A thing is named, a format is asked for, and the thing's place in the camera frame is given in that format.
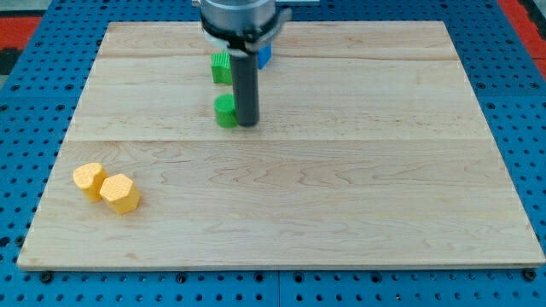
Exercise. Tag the green circle block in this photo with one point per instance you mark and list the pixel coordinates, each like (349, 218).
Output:
(224, 108)

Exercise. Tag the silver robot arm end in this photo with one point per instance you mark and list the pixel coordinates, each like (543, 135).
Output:
(243, 27)

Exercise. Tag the green star block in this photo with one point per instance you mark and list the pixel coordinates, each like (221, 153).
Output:
(221, 70)

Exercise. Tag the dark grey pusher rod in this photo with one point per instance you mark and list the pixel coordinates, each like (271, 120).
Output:
(244, 72)

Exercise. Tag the wooden board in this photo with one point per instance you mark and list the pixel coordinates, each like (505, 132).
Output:
(372, 152)

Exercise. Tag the blue block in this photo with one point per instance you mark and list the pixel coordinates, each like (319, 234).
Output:
(264, 56)

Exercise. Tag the yellow hexagon block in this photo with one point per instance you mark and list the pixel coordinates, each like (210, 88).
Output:
(120, 194)

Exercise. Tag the yellow heart block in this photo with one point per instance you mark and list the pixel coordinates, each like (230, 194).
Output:
(89, 179)

